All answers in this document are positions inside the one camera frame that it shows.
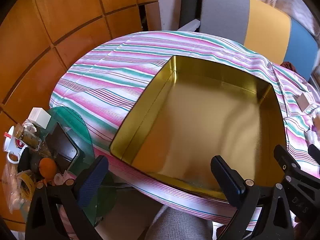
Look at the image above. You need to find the clear plastic bag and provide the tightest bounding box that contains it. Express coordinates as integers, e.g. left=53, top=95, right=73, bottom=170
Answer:
left=1, top=165, right=35, bottom=215

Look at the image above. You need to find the gold metal tin box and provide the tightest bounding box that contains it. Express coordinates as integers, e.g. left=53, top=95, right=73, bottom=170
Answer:
left=109, top=55, right=288, bottom=207

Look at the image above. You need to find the beige patterned curtain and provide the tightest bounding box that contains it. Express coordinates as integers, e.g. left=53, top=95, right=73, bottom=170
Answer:
left=257, top=0, right=320, bottom=38

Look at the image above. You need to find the white square box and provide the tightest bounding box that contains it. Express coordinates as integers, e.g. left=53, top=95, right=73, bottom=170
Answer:
left=27, top=107, right=52, bottom=128

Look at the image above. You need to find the dark red cloth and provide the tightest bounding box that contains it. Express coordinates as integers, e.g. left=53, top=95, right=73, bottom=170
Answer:
left=281, top=61, right=300, bottom=74

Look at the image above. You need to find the green glass side table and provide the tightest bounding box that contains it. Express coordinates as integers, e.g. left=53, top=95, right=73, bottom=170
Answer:
left=25, top=106, right=118, bottom=228

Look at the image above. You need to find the glass jar with cork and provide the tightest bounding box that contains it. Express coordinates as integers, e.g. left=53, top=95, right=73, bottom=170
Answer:
left=14, top=123, right=43, bottom=152

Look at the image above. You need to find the black tablet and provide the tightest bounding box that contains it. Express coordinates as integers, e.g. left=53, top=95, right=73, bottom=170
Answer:
left=45, top=122, right=80, bottom=170

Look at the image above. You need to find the orange fruit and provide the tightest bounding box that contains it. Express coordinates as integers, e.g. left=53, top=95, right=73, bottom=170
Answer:
left=39, top=157, right=57, bottom=179

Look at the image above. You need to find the grey yellow blue chair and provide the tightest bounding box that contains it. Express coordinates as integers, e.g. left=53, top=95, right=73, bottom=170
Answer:
left=199, top=0, right=320, bottom=80

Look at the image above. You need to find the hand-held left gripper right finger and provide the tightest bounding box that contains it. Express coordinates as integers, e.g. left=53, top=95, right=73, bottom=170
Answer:
left=210, top=155, right=295, bottom=240

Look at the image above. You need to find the white mug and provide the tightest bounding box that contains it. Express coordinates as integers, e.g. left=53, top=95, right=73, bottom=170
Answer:
left=3, top=126, right=29, bottom=164

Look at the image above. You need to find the small beige box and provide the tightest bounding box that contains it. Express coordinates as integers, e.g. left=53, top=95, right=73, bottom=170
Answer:
left=297, top=92, right=312, bottom=110

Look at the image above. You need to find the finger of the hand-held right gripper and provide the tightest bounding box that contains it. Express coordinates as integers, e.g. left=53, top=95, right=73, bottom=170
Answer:
left=274, top=144, right=320, bottom=233
left=308, top=144, right=320, bottom=163

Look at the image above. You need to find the pink green striped tablecloth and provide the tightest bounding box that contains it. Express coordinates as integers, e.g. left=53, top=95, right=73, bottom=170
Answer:
left=49, top=31, right=320, bottom=230

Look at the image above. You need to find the grey fabric seat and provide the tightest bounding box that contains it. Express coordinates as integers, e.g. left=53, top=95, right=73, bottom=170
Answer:
left=95, top=200, right=214, bottom=240

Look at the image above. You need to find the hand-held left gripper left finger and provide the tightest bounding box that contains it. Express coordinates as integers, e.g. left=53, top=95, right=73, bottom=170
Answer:
left=25, top=155, right=109, bottom=240

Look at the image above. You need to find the grey foam block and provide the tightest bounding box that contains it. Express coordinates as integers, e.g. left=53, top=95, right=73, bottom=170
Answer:
left=179, top=20, right=200, bottom=32

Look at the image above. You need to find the black rolled mat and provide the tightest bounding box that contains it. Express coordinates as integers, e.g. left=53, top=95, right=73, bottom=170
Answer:
left=182, top=0, right=202, bottom=28

